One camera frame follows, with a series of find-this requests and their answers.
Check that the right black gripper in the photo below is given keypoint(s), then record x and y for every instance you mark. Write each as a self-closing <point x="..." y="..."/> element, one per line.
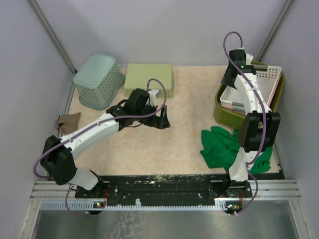
<point x="226" y="81"/>

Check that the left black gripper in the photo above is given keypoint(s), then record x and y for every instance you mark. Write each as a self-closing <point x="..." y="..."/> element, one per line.
<point x="161" y="122"/>

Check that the pink perforated basket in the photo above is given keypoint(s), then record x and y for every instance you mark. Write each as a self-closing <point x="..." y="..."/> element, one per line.
<point x="267" y="84"/>

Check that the white perforated basket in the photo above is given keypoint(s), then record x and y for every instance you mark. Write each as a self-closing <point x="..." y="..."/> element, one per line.
<point x="268" y="69"/>

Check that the light green shallow basket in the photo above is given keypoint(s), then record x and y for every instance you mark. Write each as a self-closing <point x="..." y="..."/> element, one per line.
<point x="137" y="76"/>

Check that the teal perforated plastic basket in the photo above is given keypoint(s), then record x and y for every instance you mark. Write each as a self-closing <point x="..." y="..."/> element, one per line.
<point x="98" y="81"/>

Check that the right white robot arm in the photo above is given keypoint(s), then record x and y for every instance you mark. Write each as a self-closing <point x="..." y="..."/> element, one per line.
<point x="260" y="126"/>

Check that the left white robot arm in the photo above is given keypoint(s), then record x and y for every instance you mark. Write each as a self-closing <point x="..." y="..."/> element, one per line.
<point x="59" y="154"/>

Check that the green cloth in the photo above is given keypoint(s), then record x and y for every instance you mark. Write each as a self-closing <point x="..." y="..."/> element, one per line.
<point x="220" y="148"/>

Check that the brown cloth pouch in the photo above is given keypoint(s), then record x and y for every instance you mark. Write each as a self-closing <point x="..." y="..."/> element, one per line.
<point x="67" y="124"/>

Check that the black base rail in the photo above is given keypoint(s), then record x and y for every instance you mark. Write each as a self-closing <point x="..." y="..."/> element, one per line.
<point x="166" y="190"/>

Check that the right aluminium frame post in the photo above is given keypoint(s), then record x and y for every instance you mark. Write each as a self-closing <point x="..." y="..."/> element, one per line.
<point x="275" y="28"/>

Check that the aluminium frame post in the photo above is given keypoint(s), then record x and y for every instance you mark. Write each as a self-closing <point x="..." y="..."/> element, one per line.
<point x="275" y="28"/>
<point x="52" y="35"/>

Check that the white slotted cable duct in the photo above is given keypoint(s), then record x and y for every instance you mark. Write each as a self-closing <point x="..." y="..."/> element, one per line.
<point x="83" y="205"/>

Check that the aluminium extrusion rail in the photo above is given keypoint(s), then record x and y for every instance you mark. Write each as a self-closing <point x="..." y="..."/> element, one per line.
<point x="266" y="190"/>

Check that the left aluminium frame post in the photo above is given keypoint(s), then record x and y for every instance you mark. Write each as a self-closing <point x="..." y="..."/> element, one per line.
<point x="52" y="35"/>

